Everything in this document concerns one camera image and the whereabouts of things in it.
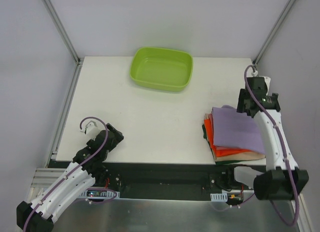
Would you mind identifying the purple t shirt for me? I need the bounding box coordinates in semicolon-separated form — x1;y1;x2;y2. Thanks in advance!
211;105;265;155

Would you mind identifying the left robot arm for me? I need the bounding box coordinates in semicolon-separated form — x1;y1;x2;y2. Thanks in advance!
16;121;124;231

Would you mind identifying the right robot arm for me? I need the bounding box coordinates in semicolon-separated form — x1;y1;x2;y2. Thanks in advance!
225;77;309;200

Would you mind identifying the beige folded t shirt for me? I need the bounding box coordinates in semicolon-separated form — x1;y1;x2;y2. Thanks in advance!
202;114;266;165

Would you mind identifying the pink folded t shirt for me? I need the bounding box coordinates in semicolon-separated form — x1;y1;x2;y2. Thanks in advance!
214;145;229;151

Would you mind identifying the orange folded t shirt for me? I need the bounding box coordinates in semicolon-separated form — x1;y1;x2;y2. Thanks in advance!
203;118;253;159

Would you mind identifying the left controller board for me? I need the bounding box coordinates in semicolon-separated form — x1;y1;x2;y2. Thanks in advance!
75;187;120;204

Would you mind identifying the controller board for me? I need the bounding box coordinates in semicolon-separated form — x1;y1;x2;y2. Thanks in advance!
75;187;120;204
210;192;245;212

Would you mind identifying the dark green folded t shirt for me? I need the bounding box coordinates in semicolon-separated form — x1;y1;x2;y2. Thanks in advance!
200;124;247;165

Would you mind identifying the green plastic basin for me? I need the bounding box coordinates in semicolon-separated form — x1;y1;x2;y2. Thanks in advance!
129;47;193;92

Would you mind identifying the right controller board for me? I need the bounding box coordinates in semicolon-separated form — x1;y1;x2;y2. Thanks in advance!
210;192;245;212

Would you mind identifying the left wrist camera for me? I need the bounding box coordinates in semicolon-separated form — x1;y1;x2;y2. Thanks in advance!
80;120;100;139

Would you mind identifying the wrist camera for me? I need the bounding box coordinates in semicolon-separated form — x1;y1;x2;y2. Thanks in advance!
251;70;271;95
80;120;100;139

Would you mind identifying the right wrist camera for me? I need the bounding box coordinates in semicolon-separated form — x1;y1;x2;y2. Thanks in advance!
251;70;271;95

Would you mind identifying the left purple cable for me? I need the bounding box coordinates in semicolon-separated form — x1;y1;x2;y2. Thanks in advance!
23;116;111;232

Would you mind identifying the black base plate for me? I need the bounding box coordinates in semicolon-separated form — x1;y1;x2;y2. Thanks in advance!
47;159;267;200

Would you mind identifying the left aluminium frame post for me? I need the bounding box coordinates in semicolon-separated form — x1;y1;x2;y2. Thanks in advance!
37;0;85;66

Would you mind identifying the aluminium frame post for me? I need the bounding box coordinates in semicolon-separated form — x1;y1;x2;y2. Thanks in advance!
37;0;85;66
252;0;298;68

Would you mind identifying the right aluminium frame post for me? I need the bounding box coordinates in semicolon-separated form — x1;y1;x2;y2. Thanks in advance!
252;0;298;68

